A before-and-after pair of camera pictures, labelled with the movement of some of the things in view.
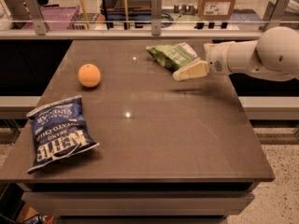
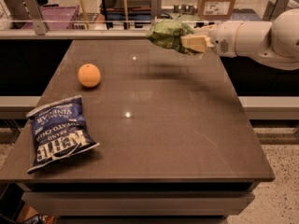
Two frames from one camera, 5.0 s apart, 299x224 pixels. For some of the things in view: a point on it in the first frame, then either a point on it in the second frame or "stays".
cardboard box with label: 217,2 stays
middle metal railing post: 156,9 stays
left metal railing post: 33,7 stays
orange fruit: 89,76 stays
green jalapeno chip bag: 171,56 to 168,33
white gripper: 217,61 to 223,38
